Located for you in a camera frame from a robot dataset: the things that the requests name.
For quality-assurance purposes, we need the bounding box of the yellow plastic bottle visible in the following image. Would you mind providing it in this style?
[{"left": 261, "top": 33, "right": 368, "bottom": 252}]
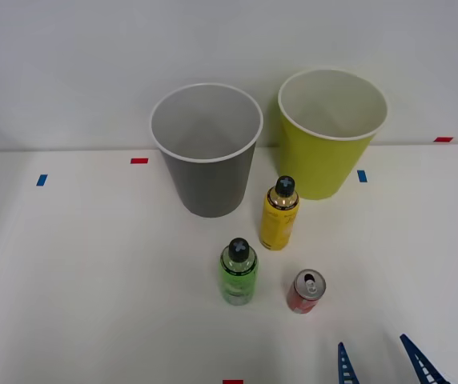
[{"left": 259, "top": 175, "right": 301, "bottom": 253}]

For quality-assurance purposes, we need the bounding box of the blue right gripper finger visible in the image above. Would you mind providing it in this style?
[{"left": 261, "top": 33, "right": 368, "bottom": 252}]
[
  {"left": 337, "top": 341, "right": 362, "bottom": 384},
  {"left": 399, "top": 333, "right": 451, "bottom": 384}
]

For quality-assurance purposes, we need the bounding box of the grey plastic waste bin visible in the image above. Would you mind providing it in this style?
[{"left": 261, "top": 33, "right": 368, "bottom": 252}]
[{"left": 149, "top": 82, "right": 264, "bottom": 219}]

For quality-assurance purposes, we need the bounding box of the red drink can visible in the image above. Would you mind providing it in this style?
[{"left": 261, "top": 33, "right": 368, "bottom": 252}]
[{"left": 287, "top": 268, "right": 327, "bottom": 317}]

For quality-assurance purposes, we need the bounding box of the green plastic bottle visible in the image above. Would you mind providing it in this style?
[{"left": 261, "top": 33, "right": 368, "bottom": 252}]
[{"left": 218, "top": 237, "right": 260, "bottom": 307}]

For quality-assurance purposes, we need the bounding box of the yellow-green plastic waste bin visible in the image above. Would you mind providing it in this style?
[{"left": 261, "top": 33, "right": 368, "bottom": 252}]
[{"left": 277, "top": 68, "right": 390, "bottom": 202}]

